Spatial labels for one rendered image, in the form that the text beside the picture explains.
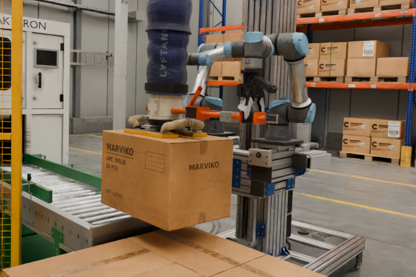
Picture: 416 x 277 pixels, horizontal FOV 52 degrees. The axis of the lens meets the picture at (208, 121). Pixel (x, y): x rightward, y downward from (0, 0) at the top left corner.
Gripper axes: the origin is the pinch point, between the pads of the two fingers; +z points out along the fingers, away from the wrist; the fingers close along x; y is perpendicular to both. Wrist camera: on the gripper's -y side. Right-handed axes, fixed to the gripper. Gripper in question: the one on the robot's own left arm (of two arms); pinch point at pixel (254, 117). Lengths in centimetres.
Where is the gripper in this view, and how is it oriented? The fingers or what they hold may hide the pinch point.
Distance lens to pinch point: 178.7
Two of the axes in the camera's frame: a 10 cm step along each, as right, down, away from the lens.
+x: -7.2, 0.1, -6.9
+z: -0.3, 10.0, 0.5
